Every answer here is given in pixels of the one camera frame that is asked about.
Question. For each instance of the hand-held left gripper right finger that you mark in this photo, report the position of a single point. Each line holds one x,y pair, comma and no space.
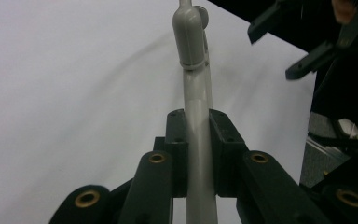
227,155

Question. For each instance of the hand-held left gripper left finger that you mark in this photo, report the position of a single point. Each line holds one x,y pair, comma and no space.
178,161

